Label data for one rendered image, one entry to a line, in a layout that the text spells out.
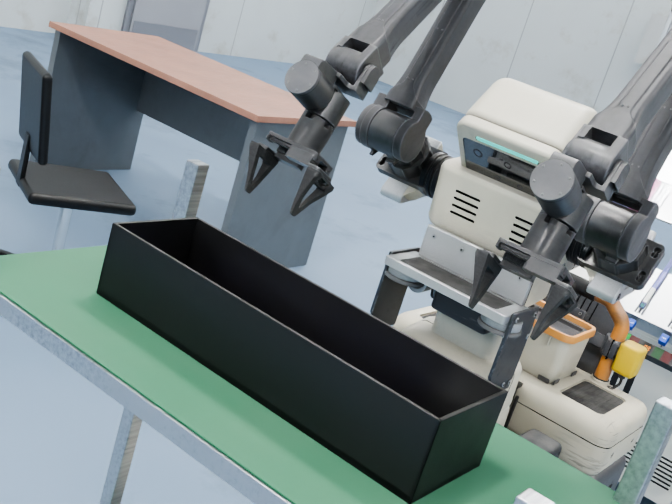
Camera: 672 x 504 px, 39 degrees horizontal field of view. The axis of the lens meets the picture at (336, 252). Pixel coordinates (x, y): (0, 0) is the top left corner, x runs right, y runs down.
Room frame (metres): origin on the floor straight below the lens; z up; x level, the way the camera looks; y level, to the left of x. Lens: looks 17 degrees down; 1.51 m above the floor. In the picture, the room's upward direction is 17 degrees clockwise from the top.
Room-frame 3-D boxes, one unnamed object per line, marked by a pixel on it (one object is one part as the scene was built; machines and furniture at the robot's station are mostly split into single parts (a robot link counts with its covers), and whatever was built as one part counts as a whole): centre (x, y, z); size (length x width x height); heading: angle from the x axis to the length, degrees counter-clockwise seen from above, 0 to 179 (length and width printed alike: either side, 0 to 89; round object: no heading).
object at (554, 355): (1.94, -0.45, 0.87); 0.23 x 0.15 x 0.11; 58
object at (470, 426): (1.19, 0.03, 1.01); 0.57 x 0.17 x 0.11; 58
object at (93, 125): (4.63, 0.89, 0.38); 1.43 x 0.74 x 0.77; 58
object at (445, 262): (1.60, -0.23, 0.99); 0.28 x 0.16 x 0.22; 58
